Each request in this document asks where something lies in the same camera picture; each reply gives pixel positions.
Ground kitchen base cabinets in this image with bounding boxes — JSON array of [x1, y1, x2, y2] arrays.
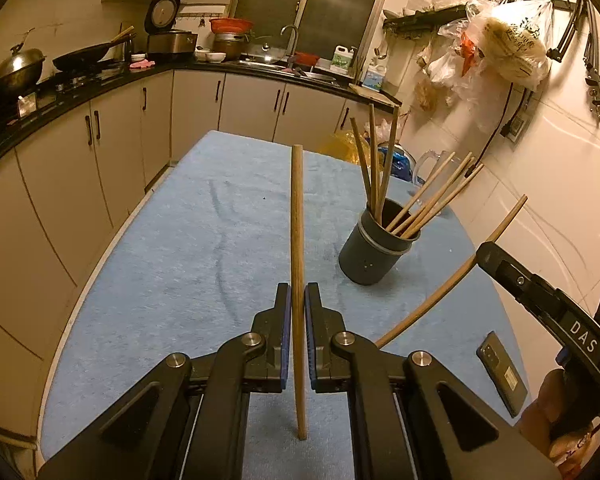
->
[[0, 66, 368, 439]]

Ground person right hand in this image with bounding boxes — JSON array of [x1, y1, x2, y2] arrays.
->
[[516, 368, 600, 479]]

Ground black smartphone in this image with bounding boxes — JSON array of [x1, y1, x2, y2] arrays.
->
[[476, 330, 528, 417]]

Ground blue towel table cover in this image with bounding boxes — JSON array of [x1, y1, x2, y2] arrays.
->
[[41, 132, 524, 479]]

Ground dark utensil holder cup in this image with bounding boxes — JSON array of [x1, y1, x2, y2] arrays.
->
[[338, 198, 420, 286]]

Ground clear glass mug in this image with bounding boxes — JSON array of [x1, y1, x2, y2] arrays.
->
[[413, 151, 460, 203]]

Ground blue plastic bag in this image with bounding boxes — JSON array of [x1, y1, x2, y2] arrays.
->
[[378, 143, 415, 182]]

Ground yellow plastic bag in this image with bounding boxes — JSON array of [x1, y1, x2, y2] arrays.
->
[[317, 130, 361, 165]]

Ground white plastic bag hanging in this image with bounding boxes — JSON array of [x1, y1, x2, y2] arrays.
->
[[414, 0, 553, 131]]

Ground white detergent jug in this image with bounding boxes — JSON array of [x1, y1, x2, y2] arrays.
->
[[329, 44, 356, 75]]

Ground sink faucet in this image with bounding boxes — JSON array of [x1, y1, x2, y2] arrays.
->
[[280, 24, 299, 68]]

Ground black wok pan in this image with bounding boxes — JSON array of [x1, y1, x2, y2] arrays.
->
[[53, 26, 135, 72]]

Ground steel pot with lid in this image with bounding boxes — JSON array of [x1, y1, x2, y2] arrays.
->
[[0, 42, 45, 96]]

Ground red basin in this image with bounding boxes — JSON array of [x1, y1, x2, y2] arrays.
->
[[210, 18, 253, 35]]

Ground rice cooker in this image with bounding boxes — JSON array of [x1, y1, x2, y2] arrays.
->
[[144, 0, 197, 63]]

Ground black power cable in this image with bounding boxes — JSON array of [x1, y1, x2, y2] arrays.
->
[[464, 81, 531, 174]]

